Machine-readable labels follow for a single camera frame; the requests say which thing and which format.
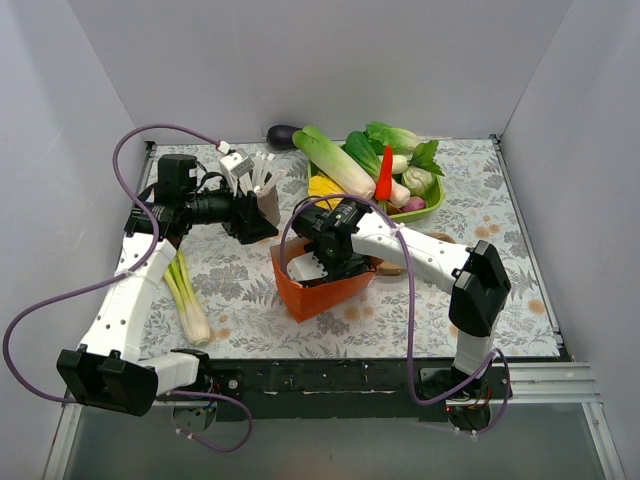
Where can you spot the aluminium frame rail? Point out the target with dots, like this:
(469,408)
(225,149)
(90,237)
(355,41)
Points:
(528,382)

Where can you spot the pale green round cabbage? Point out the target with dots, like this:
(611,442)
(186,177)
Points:
(418,181)

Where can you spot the bok choy dark green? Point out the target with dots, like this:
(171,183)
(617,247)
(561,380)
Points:
(359,149)

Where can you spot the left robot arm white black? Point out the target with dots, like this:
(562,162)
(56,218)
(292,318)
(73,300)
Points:
(106,370)

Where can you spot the green celery stalk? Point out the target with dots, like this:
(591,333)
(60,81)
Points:
(193,319)

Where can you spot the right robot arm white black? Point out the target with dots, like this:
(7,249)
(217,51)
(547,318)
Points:
(474,277)

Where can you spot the white radish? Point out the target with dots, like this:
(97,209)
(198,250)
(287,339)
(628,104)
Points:
(400,195)

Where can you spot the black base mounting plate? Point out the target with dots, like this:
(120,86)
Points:
(344,389)

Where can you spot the dark purple eggplant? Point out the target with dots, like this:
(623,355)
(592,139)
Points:
(280,137)

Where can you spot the orange paper bag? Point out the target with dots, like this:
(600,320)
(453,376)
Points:
(306,302)

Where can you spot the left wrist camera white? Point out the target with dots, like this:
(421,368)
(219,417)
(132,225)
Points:
(237,168)

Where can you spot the yellow cabbage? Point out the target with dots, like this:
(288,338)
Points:
(321,185)

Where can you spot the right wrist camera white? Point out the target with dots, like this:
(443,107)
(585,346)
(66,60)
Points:
(305,268)

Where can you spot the grey straw holder cup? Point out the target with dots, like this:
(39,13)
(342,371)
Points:
(268,204)

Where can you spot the leafy green herb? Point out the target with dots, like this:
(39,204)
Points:
(423,157)

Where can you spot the orange carrot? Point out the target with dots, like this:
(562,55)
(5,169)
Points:
(384,183)

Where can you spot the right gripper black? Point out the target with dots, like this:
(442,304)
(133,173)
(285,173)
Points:
(347,270)

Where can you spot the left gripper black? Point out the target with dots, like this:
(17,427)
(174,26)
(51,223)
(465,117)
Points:
(242,217)

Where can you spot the green plastic basket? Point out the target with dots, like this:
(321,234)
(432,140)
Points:
(433,199)

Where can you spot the purple onion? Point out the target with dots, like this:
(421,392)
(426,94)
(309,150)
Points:
(415,203)

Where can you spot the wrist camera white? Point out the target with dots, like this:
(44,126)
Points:
(305,268)
(237,168)

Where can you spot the napa cabbage long green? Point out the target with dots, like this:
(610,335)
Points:
(328,157)

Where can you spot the floral tablecloth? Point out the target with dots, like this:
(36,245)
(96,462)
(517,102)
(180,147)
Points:
(235,284)

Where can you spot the cardboard cup carrier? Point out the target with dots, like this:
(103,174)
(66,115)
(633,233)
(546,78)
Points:
(390,269)

